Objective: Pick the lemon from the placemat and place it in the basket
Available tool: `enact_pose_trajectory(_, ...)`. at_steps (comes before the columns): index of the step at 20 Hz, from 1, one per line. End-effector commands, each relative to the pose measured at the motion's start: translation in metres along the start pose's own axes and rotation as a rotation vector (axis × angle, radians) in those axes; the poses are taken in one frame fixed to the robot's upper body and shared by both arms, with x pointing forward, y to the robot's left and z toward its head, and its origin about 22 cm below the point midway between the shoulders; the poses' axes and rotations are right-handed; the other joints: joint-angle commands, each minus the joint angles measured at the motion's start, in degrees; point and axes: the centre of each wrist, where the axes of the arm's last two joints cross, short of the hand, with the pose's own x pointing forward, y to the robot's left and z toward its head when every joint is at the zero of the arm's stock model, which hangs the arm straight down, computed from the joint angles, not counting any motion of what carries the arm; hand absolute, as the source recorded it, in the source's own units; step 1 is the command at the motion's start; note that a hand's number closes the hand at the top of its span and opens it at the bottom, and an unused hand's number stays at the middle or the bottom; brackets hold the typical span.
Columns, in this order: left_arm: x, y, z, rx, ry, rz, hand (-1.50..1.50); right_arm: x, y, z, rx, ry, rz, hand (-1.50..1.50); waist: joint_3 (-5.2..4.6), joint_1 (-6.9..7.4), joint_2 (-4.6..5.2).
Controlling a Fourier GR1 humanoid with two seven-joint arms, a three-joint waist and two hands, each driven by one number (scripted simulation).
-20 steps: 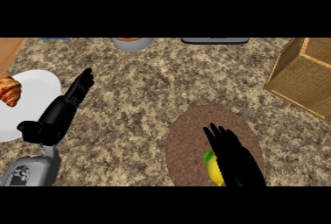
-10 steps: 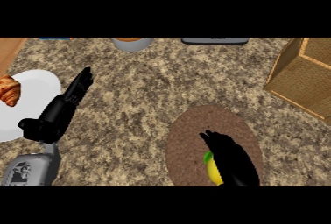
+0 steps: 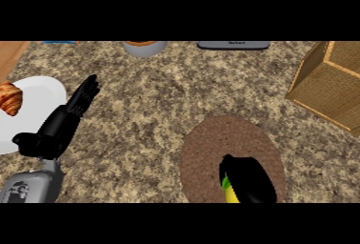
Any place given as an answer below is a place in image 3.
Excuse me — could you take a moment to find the wicker basket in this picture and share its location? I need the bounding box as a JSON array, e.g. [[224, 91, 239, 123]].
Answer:
[[285, 40, 360, 138]]

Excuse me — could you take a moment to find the yellow lemon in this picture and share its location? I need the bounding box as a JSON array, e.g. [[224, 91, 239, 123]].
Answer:
[[221, 173, 242, 204]]

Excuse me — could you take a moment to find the brown wooden board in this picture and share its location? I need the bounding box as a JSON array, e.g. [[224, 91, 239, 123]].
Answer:
[[0, 40, 32, 84]]

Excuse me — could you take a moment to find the white plate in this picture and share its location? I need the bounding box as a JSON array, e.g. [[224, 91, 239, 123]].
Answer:
[[0, 75, 69, 155]]

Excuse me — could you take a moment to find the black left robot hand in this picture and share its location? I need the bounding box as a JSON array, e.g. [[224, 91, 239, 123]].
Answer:
[[12, 73, 102, 161]]

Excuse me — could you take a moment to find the dark grey flat appliance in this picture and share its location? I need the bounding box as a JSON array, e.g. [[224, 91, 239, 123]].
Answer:
[[195, 40, 271, 51]]

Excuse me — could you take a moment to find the brown round placemat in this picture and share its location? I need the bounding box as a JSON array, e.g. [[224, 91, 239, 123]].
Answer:
[[179, 114, 286, 204]]

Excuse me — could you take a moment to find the blue flat object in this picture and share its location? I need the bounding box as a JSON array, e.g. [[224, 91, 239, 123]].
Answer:
[[43, 40, 78, 45]]

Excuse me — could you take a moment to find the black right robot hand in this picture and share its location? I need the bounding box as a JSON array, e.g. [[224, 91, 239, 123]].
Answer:
[[218, 153, 279, 204]]

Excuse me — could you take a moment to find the brown croissant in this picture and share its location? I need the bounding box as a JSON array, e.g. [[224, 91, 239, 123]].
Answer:
[[0, 80, 24, 117]]

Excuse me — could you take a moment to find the grey cup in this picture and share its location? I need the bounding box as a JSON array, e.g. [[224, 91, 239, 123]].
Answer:
[[121, 40, 168, 58]]

